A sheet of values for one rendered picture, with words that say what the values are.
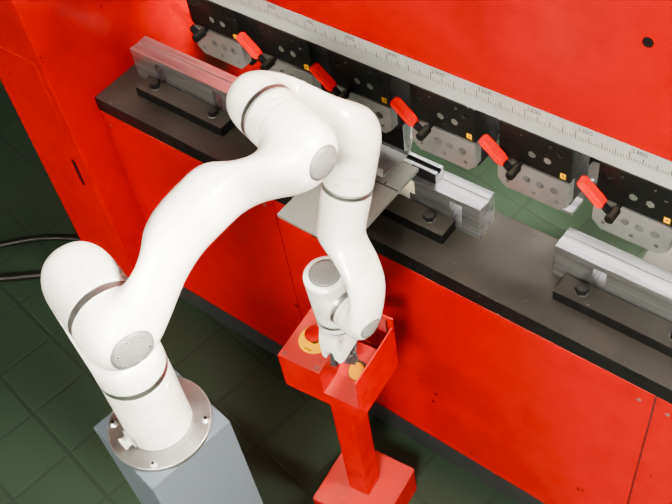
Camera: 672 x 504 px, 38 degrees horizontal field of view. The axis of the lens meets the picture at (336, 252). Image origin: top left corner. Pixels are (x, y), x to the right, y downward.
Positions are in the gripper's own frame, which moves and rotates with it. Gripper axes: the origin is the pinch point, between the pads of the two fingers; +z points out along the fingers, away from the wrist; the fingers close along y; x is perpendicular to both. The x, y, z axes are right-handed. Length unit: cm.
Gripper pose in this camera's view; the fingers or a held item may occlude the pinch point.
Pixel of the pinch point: (349, 355)
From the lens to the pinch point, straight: 206.3
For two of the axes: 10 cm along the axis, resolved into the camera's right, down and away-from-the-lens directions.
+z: 1.5, 5.7, 8.1
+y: -5.0, 7.5, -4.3
